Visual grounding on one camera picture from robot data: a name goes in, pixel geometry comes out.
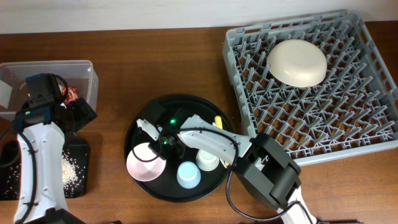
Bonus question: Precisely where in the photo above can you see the yellow plastic spoon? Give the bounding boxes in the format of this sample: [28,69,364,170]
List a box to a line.
[214,115,231,167]

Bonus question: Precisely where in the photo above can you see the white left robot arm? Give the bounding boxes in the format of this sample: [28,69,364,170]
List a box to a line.
[11,98,97,223]

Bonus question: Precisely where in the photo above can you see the white rice pile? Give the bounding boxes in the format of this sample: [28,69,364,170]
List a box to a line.
[1,152,87,200]

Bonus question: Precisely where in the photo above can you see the large cream bowl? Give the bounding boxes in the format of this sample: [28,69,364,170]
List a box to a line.
[267,39,327,88]

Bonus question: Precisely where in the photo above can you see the light blue cup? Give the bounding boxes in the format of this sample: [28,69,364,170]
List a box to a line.
[177,161,201,189]

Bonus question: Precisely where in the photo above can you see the round black tray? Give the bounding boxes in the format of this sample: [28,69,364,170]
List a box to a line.
[135,95,233,202]

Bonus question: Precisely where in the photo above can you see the black rectangular tray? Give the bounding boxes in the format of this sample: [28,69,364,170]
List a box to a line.
[1,138,90,201]

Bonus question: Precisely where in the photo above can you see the pink bowl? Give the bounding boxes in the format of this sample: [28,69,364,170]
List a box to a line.
[126,142,167,182]

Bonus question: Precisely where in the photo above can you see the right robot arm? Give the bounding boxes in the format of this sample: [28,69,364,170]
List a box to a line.
[139,105,318,223]

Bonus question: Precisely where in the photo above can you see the clear plastic waste bin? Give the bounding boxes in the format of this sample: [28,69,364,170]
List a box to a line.
[1,60,99,121]

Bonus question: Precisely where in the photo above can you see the white cup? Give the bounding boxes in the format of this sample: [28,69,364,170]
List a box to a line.
[196,150,220,172]

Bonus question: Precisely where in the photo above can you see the grey plastic dishwasher rack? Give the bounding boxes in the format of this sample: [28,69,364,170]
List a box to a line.
[223,11,397,166]

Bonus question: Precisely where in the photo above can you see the red snack wrapper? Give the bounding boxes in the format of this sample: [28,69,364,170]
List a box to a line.
[60,86,79,104]

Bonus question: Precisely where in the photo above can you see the white plastic spoon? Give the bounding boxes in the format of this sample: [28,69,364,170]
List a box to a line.
[212,122,229,169]

